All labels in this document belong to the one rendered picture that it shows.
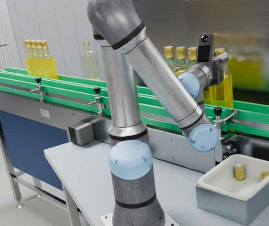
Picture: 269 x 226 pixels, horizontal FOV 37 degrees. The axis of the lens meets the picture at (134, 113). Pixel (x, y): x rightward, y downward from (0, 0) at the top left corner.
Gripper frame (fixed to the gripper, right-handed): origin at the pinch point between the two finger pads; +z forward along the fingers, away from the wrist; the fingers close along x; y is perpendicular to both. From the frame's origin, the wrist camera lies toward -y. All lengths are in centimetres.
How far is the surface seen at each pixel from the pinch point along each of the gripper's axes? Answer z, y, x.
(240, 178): -19.5, 37.1, 10.5
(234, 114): -8.2, 19.1, 6.4
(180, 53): 3.5, 0.7, -16.1
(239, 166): -16.4, 34.2, 9.7
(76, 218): -12, 75, -70
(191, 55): 1.8, 1.2, -11.3
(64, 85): 19, 20, -88
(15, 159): 29, 75, -150
